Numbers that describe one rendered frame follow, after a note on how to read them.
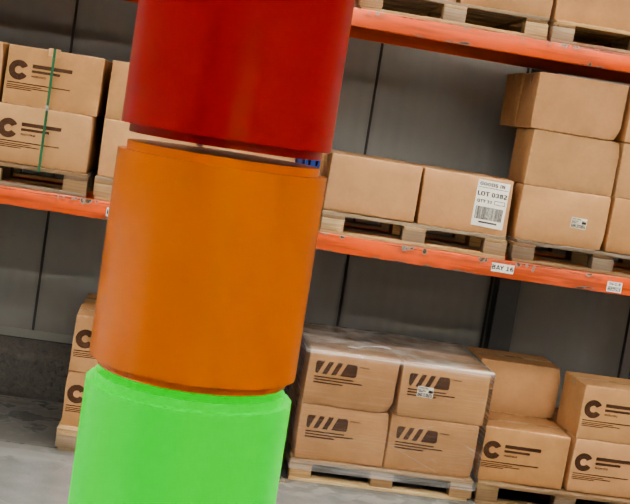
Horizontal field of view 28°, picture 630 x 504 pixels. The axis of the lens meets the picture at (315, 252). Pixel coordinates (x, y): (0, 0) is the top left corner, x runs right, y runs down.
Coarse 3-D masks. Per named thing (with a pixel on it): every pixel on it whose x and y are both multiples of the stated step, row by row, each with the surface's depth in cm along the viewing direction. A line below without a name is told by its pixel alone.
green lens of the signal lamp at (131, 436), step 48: (96, 384) 29; (144, 384) 29; (96, 432) 29; (144, 432) 28; (192, 432) 28; (240, 432) 28; (96, 480) 29; (144, 480) 28; (192, 480) 28; (240, 480) 29
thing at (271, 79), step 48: (144, 0) 28; (192, 0) 27; (240, 0) 27; (288, 0) 27; (336, 0) 28; (144, 48) 28; (192, 48) 27; (240, 48) 27; (288, 48) 27; (336, 48) 28; (144, 96) 28; (192, 96) 27; (240, 96) 27; (288, 96) 28; (336, 96) 29; (240, 144) 27; (288, 144) 28
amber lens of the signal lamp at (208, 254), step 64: (128, 192) 28; (192, 192) 27; (256, 192) 28; (320, 192) 29; (128, 256) 28; (192, 256) 28; (256, 256) 28; (128, 320) 28; (192, 320) 28; (256, 320) 28; (192, 384) 28; (256, 384) 28
